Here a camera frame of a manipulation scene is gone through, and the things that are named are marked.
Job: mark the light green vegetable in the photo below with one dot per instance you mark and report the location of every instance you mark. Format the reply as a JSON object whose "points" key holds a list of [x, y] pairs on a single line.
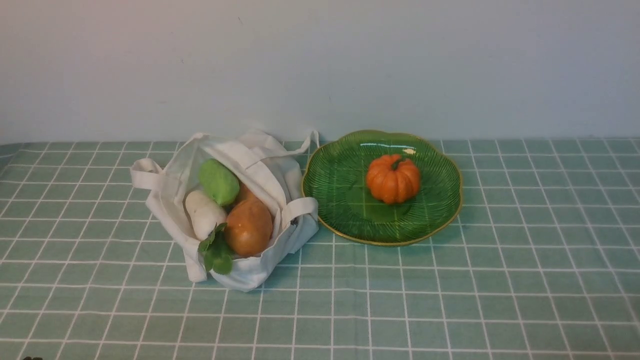
{"points": [[218, 182]]}

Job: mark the white cloth bag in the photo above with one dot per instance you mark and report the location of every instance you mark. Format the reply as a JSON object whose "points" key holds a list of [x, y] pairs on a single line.
{"points": [[268, 170]]}

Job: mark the orange vegetable in bag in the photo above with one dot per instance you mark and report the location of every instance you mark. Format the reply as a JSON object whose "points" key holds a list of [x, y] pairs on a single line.
{"points": [[244, 193]]}

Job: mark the green leaf-shaped glass plate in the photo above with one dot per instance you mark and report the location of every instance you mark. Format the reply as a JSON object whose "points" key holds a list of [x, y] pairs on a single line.
{"points": [[335, 178]]}

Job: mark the small orange pumpkin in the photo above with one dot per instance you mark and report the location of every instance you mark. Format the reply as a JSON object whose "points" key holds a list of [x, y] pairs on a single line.
{"points": [[393, 179]]}

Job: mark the brown potato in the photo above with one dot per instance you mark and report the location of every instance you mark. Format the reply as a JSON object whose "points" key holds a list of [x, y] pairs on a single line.
{"points": [[249, 228]]}

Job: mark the white radish with leaves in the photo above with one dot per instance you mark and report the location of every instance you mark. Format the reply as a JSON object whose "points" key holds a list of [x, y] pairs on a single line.
{"points": [[209, 222]]}

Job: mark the green checked tablecloth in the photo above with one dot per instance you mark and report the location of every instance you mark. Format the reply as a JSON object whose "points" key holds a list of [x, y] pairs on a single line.
{"points": [[541, 264]]}

